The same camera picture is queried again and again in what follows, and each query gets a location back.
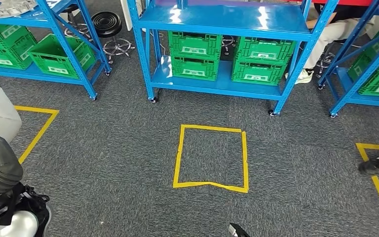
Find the blue steel shelf rack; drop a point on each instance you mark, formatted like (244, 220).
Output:
(372, 101)
(225, 18)
(65, 42)

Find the black robot body part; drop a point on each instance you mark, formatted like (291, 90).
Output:
(238, 230)

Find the grey wheel cover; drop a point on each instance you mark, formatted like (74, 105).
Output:
(8, 6)

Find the black round stool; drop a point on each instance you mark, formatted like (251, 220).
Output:
(106, 24)
(78, 31)

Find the chrome base stool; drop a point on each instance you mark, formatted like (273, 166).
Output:
(326, 60)
(228, 42)

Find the person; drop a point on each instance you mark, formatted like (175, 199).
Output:
(377, 163)
(333, 36)

